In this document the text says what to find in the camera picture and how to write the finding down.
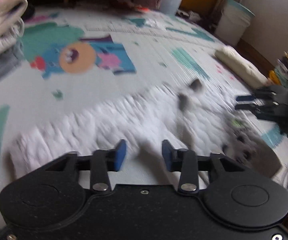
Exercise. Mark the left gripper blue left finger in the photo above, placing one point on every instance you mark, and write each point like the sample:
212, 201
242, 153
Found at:
104, 161

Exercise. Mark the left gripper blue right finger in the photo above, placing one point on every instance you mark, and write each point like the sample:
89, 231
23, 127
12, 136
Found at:
183, 161

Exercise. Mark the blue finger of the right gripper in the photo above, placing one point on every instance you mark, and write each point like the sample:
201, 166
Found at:
254, 108
252, 97

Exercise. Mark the white quilted panda top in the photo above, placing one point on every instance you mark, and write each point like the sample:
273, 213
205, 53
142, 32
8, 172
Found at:
199, 117

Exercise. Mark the yellow patterned clothes pile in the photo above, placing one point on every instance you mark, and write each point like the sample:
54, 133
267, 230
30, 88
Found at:
279, 75

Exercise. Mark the cream folded garment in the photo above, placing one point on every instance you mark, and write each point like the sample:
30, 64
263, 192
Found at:
241, 67

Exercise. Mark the white bucket with teal lid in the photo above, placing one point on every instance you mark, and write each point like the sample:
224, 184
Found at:
234, 21

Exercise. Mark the colourful printed play mat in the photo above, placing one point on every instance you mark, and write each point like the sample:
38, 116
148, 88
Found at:
74, 59

